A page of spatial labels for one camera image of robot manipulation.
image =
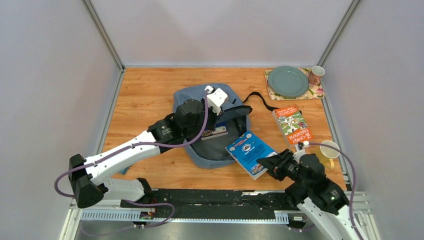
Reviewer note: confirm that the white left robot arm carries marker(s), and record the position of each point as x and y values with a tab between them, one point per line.
91	177

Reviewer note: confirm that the blue-grey student backpack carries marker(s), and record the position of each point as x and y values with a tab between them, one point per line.
209	152

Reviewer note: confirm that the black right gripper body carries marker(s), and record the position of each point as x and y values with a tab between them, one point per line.
290	168

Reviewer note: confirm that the floral placemat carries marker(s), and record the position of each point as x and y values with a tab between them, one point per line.
313	92

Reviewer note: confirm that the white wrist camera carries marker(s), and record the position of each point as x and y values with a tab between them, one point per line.
215	98
300	150

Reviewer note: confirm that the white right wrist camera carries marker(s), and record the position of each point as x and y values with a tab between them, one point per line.
300	150

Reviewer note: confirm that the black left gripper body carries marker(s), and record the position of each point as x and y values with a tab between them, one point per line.
213	118

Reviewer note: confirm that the pink mug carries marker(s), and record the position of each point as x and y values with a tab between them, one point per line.
315	75

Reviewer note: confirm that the orange treehouse book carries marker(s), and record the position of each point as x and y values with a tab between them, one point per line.
292	125

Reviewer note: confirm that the light blue treehouse book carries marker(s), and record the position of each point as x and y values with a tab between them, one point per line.
246	150

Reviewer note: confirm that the teal round plate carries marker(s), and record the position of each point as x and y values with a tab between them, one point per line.
288	81

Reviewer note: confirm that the yellow mug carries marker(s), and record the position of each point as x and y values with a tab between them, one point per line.
329	151

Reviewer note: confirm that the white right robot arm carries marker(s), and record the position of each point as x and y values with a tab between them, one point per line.
312	192

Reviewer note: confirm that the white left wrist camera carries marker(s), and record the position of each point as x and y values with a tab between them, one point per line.
215	98

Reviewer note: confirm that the dark blue treehouse book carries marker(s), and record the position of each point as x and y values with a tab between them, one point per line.
220	130

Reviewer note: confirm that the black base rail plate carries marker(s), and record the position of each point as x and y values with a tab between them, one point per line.
219	204

